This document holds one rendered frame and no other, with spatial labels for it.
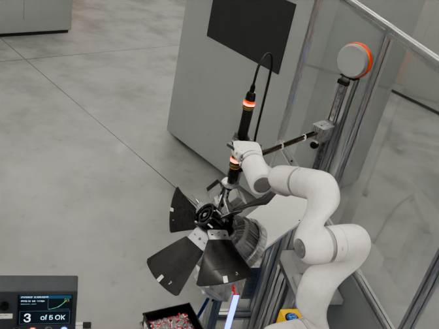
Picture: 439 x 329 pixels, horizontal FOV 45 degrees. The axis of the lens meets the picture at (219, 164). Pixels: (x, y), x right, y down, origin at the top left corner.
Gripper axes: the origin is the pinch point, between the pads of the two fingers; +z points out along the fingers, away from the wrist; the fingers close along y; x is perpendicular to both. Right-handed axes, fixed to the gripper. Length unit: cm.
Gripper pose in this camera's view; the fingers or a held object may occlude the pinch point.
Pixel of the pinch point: (241, 138)
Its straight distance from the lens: 203.0
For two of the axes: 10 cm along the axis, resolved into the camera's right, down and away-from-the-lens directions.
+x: 1.9, -8.4, -5.0
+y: 9.6, 0.6, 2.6
